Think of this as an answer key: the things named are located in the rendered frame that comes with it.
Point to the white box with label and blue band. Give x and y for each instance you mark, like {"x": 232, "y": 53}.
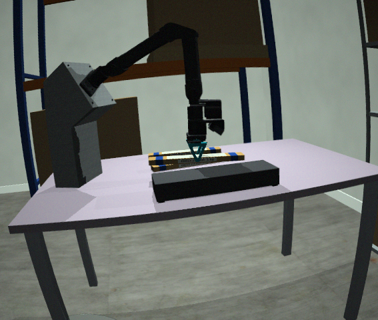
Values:
{"x": 156, "y": 168}

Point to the white electrode pack with blue band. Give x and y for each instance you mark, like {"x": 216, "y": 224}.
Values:
{"x": 206, "y": 158}

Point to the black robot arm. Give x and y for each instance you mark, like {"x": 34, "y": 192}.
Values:
{"x": 193, "y": 84}

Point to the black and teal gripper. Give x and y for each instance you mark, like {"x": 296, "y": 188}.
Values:
{"x": 194, "y": 140}

